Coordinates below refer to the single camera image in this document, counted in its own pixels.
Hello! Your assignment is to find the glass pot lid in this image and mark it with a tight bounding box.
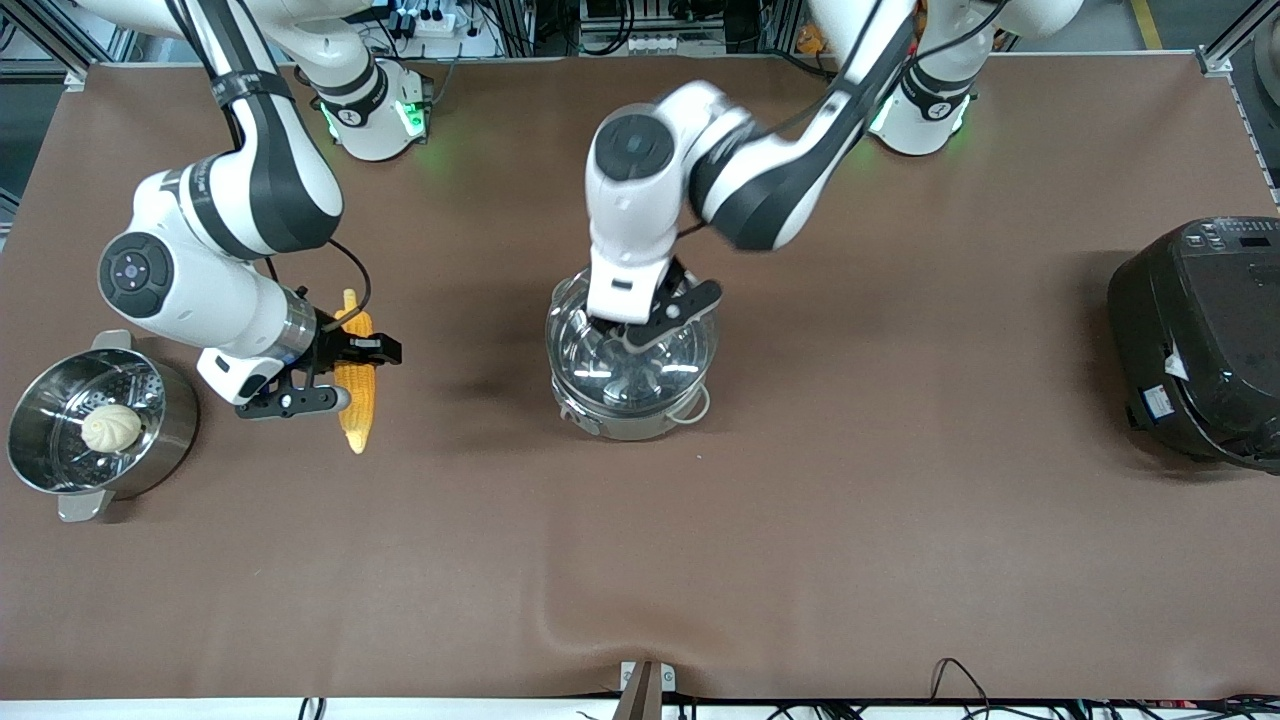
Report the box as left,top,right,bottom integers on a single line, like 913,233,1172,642
545,268,719,413

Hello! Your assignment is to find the yellow corn cob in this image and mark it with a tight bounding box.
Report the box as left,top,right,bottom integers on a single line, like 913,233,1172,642
333,289,378,456

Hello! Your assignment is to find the stainless steel steamer pot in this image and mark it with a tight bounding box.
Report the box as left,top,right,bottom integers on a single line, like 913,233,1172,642
8,330,199,523

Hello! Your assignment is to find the stainless steel cooking pot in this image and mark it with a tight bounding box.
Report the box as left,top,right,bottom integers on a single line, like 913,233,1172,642
550,375,713,443

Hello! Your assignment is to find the white steamed bun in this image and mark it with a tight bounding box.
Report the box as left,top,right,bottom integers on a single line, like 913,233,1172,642
80,404,143,453

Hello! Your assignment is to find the white power strip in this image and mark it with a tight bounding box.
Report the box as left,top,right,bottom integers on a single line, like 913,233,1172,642
625,35,726,56
385,5,501,58

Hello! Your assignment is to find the black electric rice cooker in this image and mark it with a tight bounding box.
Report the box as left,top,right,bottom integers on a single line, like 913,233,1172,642
1107,217,1280,473

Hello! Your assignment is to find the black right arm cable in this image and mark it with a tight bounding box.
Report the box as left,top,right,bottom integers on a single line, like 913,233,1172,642
262,236,374,331

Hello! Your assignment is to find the aluminium frame profile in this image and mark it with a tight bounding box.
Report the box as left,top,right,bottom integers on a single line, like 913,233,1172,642
1198,0,1280,76
0,0,136,91

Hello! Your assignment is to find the black looped cable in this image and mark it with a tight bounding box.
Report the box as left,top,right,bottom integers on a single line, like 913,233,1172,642
928,656,993,713

